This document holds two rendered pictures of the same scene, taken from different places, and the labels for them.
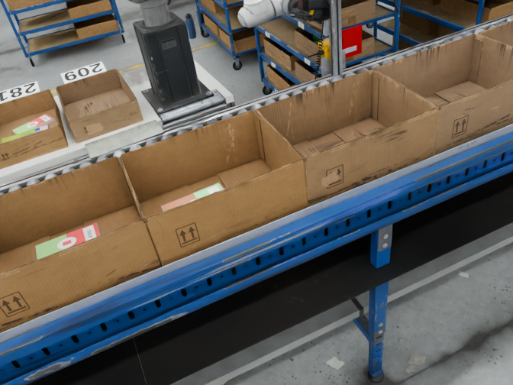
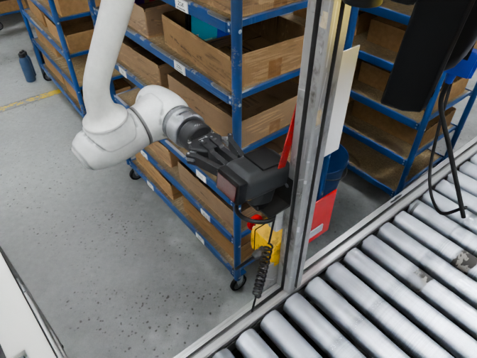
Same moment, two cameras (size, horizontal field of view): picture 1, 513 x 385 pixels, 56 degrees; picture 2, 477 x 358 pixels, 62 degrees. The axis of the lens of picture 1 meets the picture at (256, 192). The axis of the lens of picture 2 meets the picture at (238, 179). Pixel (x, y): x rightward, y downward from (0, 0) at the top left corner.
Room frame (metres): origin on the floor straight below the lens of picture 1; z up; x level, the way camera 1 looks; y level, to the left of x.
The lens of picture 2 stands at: (1.50, -0.16, 1.49)
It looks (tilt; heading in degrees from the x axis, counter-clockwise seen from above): 42 degrees down; 339
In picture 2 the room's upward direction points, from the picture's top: straight up
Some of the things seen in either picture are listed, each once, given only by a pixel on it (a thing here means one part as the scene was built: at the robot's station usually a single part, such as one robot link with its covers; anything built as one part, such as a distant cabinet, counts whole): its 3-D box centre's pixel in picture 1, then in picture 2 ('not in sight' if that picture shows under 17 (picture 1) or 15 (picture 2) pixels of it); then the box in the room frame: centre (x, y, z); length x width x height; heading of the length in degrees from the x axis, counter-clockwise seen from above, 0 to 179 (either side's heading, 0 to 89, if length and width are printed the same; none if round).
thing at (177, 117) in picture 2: (292, 5); (185, 128); (2.29, -0.32, 0.95); 0.09 x 0.06 x 0.09; 108
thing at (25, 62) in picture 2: (190, 24); (26, 64); (4.77, 0.37, 0.12); 0.15 x 0.09 x 0.24; 16
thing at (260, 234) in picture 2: (321, 50); (258, 246); (1.98, -0.38, 0.84); 0.15 x 0.09 x 0.07; 108
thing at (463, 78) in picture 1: (456, 92); not in sight; (1.23, -0.64, 0.97); 0.39 x 0.29 x 0.17; 108
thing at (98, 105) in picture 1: (98, 103); not in sight; (1.92, 0.61, 0.80); 0.38 x 0.28 x 0.10; 20
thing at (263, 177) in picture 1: (213, 183); not in sight; (0.99, 0.11, 0.96); 0.39 x 0.29 x 0.17; 108
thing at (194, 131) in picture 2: (299, 9); (202, 142); (2.22, -0.34, 0.95); 0.09 x 0.08 x 0.08; 18
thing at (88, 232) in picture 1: (69, 244); not in sight; (0.93, 0.50, 0.89); 0.16 x 0.07 x 0.02; 110
